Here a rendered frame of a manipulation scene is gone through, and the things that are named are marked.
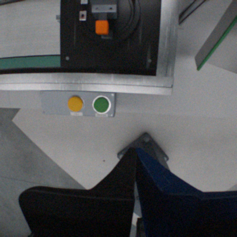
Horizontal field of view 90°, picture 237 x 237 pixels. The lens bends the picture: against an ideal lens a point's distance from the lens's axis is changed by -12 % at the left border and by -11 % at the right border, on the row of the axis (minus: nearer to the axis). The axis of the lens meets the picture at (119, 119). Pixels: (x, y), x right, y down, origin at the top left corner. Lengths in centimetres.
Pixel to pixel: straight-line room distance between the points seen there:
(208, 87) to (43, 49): 54
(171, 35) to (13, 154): 206
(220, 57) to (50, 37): 44
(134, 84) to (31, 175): 197
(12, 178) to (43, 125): 191
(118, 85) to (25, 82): 26
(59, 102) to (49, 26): 22
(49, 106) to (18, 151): 165
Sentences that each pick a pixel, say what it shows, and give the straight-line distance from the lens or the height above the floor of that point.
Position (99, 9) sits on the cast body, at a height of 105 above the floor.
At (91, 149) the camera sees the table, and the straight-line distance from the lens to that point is 54.
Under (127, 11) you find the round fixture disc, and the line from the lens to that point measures 35.
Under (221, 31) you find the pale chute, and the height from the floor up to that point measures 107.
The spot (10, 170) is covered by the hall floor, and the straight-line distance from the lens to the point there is 234.
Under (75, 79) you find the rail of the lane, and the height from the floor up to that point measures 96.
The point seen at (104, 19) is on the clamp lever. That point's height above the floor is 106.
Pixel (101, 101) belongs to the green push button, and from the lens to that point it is 35.
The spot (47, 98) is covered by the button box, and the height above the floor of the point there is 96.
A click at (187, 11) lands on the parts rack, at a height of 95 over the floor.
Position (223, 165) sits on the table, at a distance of 72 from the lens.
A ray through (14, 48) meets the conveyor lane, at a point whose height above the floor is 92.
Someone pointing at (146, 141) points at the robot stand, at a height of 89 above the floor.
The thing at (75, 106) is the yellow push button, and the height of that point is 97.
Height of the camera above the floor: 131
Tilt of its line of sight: 73 degrees down
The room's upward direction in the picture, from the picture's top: 175 degrees counter-clockwise
